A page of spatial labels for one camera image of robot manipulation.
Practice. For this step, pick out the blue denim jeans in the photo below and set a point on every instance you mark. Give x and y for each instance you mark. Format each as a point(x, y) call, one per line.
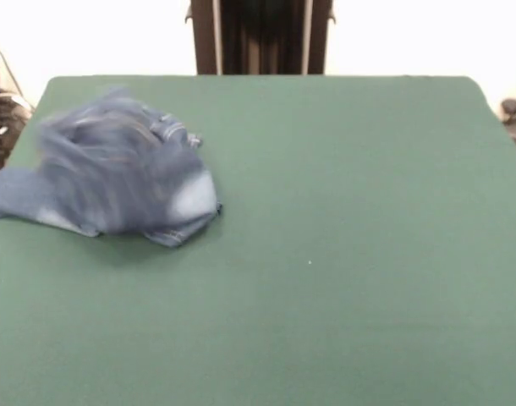
point(114, 177)

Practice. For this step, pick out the dark green table cloth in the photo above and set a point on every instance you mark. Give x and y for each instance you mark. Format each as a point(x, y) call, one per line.
point(368, 317)

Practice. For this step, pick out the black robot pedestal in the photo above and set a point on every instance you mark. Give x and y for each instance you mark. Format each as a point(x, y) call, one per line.
point(266, 38)

